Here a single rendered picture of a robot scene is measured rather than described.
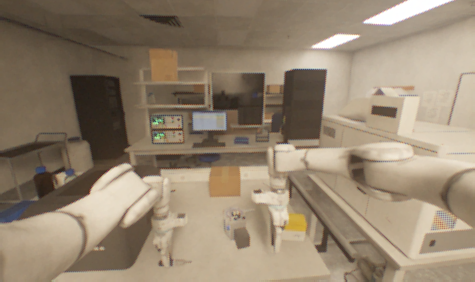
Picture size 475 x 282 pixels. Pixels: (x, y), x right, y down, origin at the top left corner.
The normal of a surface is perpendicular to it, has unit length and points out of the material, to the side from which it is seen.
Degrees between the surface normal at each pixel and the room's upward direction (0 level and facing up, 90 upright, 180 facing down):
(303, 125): 90
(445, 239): 90
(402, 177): 90
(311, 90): 90
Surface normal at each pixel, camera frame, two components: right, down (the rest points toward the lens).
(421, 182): -0.99, 0.01
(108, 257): 0.08, 0.23
